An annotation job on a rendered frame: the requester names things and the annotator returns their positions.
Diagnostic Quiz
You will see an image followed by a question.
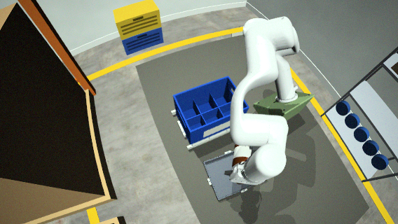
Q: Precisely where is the blue plastic crate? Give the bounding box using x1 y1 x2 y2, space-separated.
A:
173 79 235 145

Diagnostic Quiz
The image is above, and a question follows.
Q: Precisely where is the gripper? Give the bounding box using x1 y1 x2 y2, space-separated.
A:
224 162 264 185

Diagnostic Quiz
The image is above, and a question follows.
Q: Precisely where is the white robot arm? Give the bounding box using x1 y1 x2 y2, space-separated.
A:
230 17 300 183

